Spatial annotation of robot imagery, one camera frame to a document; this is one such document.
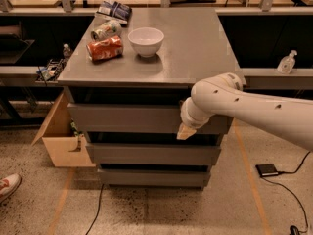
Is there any blue chip bag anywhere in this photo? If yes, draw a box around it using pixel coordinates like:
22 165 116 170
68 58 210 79
97 0 132 24

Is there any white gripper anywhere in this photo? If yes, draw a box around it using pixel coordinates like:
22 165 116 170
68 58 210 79
176 97 215 140

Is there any orange soda can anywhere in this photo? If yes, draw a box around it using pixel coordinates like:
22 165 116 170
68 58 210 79
86 35 123 62

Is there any clear plastic water bottle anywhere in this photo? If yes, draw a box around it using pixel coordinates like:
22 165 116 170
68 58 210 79
63 43 72 63

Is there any grey top drawer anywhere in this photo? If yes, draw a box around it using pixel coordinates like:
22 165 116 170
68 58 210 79
67 103 237 136

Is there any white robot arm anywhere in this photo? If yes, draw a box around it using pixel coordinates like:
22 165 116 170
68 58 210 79
177 72 313 151

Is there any grey drawer cabinet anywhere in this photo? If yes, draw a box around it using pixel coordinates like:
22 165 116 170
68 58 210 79
57 7 247 191

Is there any green white soda can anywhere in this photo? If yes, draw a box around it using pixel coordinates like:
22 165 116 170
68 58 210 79
91 20 121 41

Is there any grey middle drawer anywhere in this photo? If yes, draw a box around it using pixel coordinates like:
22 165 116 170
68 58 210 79
86 143 220 165

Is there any red white sneaker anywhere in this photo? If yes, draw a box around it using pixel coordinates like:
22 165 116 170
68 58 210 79
0 173 22 203

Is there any black foot pedal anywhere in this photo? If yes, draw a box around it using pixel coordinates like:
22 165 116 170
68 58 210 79
255 164 279 177

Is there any clear sanitizer pump bottle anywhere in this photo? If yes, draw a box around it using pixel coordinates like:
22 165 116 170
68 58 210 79
277 50 297 74

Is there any white ceramic bowl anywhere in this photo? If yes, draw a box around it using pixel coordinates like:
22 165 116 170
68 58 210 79
128 27 164 57

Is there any black floor cable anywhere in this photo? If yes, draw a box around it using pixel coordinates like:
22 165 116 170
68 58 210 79
85 183 106 235

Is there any black pedal cable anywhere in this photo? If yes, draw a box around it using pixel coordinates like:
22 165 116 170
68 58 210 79
261 150 312 235

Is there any grey bottom drawer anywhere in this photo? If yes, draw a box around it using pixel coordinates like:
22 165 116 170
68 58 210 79
97 169 210 188

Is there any cardboard box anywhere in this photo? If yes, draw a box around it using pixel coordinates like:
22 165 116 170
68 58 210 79
31 92 95 167

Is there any grey drawer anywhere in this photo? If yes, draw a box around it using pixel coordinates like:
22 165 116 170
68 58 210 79
67 103 237 136
97 169 210 188
86 143 220 165

